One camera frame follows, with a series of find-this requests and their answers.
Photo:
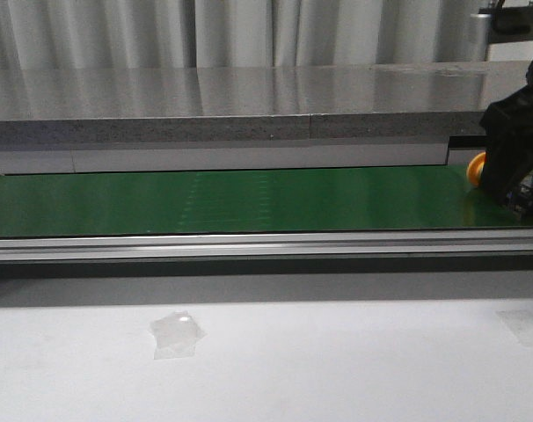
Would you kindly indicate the grey stone countertop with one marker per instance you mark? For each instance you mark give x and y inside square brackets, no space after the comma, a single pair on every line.
[95,120]

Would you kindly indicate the clear tape piece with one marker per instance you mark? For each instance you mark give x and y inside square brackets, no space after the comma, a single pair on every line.
[176,336]
[520,323]

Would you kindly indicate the clear tape piece left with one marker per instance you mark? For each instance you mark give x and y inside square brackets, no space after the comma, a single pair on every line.
[176,336]

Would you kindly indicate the aluminium conveyor frame rail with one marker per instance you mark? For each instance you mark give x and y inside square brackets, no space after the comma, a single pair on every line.
[359,243]

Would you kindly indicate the yellow black push button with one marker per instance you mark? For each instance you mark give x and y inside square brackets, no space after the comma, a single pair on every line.
[475,170]

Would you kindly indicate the clear tape piece right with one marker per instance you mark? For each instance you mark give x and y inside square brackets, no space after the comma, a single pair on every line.
[520,323]

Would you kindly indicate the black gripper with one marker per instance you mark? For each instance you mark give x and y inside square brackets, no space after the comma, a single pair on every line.
[509,123]

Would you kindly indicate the green conveyor belt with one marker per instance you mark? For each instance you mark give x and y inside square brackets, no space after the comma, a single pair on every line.
[246,201]

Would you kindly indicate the white pleated curtain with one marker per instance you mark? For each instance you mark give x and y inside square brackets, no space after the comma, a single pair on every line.
[210,34]

